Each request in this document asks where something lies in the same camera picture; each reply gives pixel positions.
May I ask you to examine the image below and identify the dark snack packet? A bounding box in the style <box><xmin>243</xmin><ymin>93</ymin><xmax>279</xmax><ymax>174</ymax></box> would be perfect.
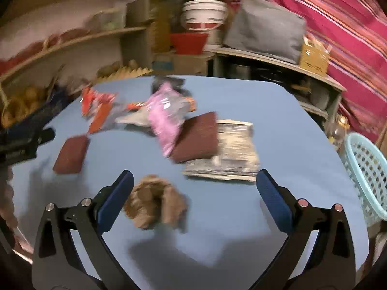
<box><xmin>151</xmin><ymin>77</ymin><xmax>192</xmax><ymax>97</ymax></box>

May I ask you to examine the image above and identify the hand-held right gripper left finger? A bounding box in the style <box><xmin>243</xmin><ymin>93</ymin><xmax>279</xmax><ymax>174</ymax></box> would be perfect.
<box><xmin>32</xmin><ymin>170</ymin><xmax>142</xmax><ymax>290</ymax></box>

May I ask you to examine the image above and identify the dark blue crate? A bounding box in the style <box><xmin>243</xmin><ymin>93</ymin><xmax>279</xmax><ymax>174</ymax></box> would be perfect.
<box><xmin>6</xmin><ymin>95</ymin><xmax>71</xmax><ymax>136</ymax></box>

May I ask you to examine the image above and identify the wooden wall shelf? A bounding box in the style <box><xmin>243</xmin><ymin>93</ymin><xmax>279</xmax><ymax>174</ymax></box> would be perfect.
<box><xmin>0</xmin><ymin>0</ymin><xmax>152</xmax><ymax>103</ymax></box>

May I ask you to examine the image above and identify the light blue plastic basket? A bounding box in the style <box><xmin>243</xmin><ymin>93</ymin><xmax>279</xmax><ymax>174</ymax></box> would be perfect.
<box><xmin>340</xmin><ymin>132</ymin><xmax>387</xmax><ymax>227</ymax></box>

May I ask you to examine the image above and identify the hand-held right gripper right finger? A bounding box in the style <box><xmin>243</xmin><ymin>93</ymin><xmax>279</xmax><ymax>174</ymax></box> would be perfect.
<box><xmin>250</xmin><ymin>169</ymin><xmax>358</xmax><ymax>290</ymax></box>

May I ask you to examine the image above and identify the grey cloth bag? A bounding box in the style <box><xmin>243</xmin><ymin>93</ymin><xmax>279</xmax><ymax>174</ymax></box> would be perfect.
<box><xmin>223</xmin><ymin>0</ymin><xmax>307</xmax><ymax>64</ymax></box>

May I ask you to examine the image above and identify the brown paper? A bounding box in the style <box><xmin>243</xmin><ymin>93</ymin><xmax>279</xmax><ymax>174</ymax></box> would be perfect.
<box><xmin>123</xmin><ymin>174</ymin><xmax>188</xmax><ymax>234</ymax></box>

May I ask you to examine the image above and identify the yellow egg tray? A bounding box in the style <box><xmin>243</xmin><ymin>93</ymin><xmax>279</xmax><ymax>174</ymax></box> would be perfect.
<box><xmin>96</xmin><ymin>63</ymin><xmax>154</xmax><ymax>83</ymax></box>

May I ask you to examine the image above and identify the red snack packet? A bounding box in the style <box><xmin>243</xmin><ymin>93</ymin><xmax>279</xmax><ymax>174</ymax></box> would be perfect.
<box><xmin>80</xmin><ymin>87</ymin><xmax>118</xmax><ymax>135</ymax></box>

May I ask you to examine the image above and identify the large brown scrub pad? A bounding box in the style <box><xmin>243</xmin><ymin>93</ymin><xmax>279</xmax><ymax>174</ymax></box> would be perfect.
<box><xmin>170</xmin><ymin>112</ymin><xmax>219</xmax><ymax>164</ymax></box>

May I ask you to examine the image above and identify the pile of potatoes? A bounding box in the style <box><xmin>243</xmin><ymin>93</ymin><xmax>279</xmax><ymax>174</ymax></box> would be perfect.
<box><xmin>1</xmin><ymin>86</ymin><xmax>49</xmax><ymax>127</ymax></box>

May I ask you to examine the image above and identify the silver foil wrapper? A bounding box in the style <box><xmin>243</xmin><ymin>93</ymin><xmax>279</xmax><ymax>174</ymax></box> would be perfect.
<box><xmin>114</xmin><ymin>103</ymin><xmax>152</xmax><ymax>127</ymax></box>

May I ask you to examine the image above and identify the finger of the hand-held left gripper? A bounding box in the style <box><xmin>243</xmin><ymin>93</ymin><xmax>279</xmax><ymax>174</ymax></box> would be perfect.
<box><xmin>35</xmin><ymin>128</ymin><xmax>57</xmax><ymax>145</ymax></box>

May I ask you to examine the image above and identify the yellow plastic basket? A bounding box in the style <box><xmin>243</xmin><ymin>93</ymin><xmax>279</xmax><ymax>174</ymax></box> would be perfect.
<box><xmin>299</xmin><ymin>36</ymin><xmax>331</xmax><ymax>76</ymax></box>

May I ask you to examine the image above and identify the pink striped cloth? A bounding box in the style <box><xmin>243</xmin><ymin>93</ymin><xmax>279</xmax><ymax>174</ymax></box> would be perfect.
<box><xmin>224</xmin><ymin>0</ymin><xmax>387</xmax><ymax>141</ymax></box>

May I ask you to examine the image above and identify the pink snack packet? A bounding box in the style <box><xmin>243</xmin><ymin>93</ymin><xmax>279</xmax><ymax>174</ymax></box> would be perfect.
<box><xmin>146</xmin><ymin>83</ymin><xmax>186</xmax><ymax>158</ymax></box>

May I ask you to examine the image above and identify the small grey cabinet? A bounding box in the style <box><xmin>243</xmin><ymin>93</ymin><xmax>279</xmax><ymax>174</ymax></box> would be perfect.
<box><xmin>208</xmin><ymin>47</ymin><xmax>348</xmax><ymax>129</ymax></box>

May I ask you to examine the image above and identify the cardboard box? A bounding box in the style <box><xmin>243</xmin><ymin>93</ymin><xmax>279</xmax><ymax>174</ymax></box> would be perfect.
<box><xmin>151</xmin><ymin>52</ymin><xmax>214</xmax><ymax>77</ymax></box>

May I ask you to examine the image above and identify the clear plastic bottle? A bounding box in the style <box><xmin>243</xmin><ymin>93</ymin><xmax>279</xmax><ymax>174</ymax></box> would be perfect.
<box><xmin>328</xmin><ymin>115</ymin><xmax>347</xmax><ymax>152</ymax></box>

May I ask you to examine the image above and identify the person's left hand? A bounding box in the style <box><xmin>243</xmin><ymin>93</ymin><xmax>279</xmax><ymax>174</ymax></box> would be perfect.
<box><xmin>0</xmin><ymin>167</ymin><xmax>19</xmax><ymax>238</ymax></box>

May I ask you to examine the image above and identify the red plastic tub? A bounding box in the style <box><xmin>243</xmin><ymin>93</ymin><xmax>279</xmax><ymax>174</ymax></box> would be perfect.
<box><xmin>170</xmin><ymin>32</ymin><xmax>210</xmax><ymax>55</ymax></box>

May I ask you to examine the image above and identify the small brown scrub pad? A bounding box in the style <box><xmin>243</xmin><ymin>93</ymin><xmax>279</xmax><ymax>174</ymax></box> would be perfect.
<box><xmin>53</xmin><ymin>135</ymin><xmax>90</xmax><ymax>175</ymax></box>

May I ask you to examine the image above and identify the white bucket with red label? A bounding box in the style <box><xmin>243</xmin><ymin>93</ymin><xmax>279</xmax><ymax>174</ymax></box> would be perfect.
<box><xmin>181</xmin><ymin>0</ymin><xmax>229</xmax><ymax>32</ymax></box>

